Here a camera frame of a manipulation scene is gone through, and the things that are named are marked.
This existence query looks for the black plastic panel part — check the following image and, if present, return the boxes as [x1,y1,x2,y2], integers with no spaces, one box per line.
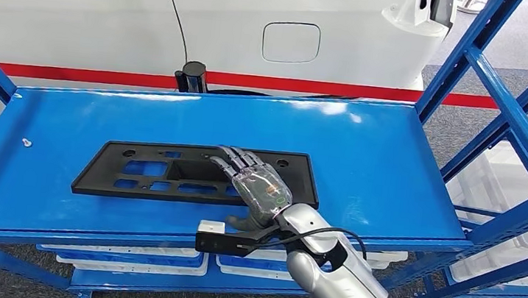
[70,130,325,220]

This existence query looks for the black barrier post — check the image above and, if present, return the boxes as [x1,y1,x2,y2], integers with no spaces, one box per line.
[173,59,211,96]

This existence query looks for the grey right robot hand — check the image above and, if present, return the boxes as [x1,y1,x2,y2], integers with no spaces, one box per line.
[202,144,299,237]

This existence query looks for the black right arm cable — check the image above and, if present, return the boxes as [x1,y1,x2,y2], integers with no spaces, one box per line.
[245,218,370,263]

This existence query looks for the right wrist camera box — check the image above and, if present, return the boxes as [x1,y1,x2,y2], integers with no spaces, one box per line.
[193,219,281,262]

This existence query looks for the white car body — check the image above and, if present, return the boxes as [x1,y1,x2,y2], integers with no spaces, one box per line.
[0,0,457,171]

